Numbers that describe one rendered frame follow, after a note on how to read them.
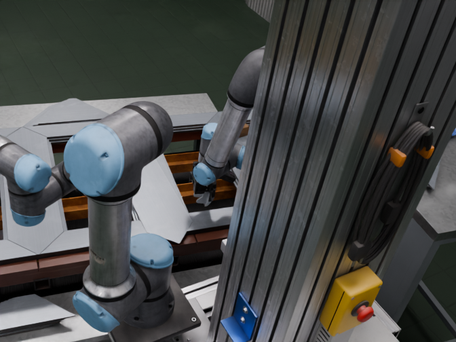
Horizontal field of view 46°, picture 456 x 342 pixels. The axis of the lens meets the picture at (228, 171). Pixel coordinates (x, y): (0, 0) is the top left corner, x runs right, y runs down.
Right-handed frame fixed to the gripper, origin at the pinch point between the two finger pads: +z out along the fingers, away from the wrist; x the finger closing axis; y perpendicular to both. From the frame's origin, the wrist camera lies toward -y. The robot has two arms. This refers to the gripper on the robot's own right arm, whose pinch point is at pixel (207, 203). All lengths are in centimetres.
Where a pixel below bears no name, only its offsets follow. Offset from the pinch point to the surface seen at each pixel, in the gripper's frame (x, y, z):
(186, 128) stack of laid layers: -52, -7, 2
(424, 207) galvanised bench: 38, -66, -20
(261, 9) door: -358, -191, 78
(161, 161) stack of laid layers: -29.2, 10.2, 0.9
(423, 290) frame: 18, -120, 65
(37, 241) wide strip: 6, 62, 1
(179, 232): 12.1, 14.6, 0.7
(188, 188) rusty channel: -26.3, -2.3, 15.8
